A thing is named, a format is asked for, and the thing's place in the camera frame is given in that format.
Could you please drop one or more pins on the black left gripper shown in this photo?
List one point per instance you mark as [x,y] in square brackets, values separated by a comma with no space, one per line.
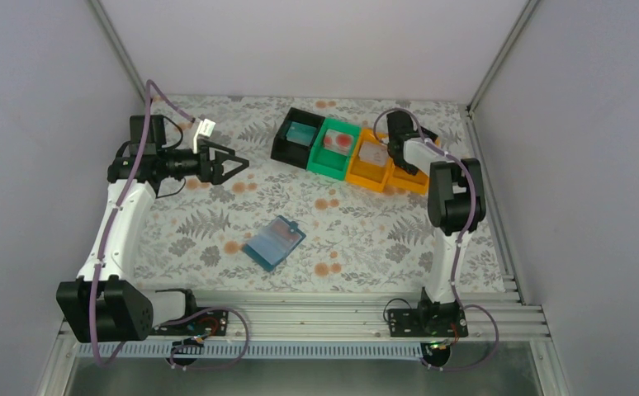
[214,175]

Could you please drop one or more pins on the blue leather card holder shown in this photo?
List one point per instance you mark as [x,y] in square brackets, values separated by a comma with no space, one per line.
[265,249]

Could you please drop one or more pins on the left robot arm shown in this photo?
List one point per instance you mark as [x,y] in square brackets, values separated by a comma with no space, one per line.
[102,304]

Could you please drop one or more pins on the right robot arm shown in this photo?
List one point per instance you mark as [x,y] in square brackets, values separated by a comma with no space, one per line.
[455,205]

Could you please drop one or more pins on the teal VIP card stack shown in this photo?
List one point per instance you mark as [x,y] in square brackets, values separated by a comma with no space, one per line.
[301,134]

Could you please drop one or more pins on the white red patterned card stack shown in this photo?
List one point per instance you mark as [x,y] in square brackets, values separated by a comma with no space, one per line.
[338,142]

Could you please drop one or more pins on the yellow bin with white cards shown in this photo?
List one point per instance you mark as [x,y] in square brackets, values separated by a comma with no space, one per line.
[370,165]

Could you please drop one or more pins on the white VIP card stack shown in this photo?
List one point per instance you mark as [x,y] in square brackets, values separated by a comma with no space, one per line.
[374,154]

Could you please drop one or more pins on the yellow bin with red cards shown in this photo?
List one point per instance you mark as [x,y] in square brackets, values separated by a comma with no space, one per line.
[409,180]

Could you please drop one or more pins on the black storage bin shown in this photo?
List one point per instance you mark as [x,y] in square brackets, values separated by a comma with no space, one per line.
[290,153]

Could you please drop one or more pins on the green storage bin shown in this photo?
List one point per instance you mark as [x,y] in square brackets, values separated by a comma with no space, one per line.
[326,163]

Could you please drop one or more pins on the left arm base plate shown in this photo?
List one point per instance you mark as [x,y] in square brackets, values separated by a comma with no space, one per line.
[213,322]

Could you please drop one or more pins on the slotted grey cable duct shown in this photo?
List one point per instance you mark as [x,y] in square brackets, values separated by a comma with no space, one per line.
[228,350]

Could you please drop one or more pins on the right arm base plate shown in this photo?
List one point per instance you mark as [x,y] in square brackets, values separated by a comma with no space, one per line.
[411,323]

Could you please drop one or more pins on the aluminium frame rail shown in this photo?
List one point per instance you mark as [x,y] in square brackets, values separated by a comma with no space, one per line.
[343,317]

